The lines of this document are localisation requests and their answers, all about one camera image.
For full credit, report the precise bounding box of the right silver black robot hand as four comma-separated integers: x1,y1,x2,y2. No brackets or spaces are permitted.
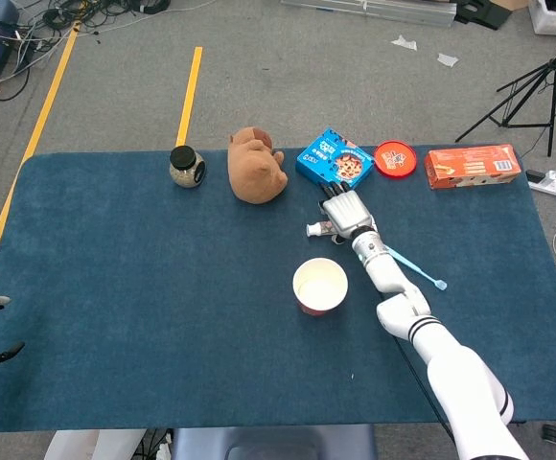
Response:
319,180,378,243

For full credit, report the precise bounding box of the white toothpaste tube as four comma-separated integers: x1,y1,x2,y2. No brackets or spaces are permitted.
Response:
305,219,336,239

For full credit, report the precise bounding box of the light blue toothbrush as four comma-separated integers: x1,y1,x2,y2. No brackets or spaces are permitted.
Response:
382,243,449,292

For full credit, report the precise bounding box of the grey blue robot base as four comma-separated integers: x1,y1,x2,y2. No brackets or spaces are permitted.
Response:
170,424,378,460

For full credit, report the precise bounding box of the blue cookie box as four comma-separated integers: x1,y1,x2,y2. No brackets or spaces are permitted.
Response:
295,127,375,191

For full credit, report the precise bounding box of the red round lid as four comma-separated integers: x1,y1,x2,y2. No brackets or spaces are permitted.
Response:
372,139,419,180

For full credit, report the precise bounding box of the red paper cup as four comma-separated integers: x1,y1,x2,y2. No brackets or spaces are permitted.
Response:
291,257,350,318

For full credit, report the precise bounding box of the brown plush toy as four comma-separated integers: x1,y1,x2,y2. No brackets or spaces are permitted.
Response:
227,126,290,206

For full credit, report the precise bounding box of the orange snack carton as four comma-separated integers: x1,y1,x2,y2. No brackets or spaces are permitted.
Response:
424,144,523,191

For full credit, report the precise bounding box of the glass jar with black lid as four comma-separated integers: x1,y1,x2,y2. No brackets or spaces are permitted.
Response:
168,146,207,189

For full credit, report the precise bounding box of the white power strip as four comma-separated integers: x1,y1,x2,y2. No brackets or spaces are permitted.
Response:
525,169,556,200

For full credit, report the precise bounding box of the black tripod stand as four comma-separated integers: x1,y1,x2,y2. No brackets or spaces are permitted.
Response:
454,23,556,158

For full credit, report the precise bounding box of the white storage box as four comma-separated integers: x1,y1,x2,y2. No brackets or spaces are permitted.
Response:
526,0,556,35

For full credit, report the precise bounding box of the aluminium rail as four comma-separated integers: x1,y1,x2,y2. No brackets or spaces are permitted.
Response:
280,0,459,29

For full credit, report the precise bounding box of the black floor cable bundle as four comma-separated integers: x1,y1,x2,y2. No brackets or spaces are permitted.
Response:
18,0,172,30

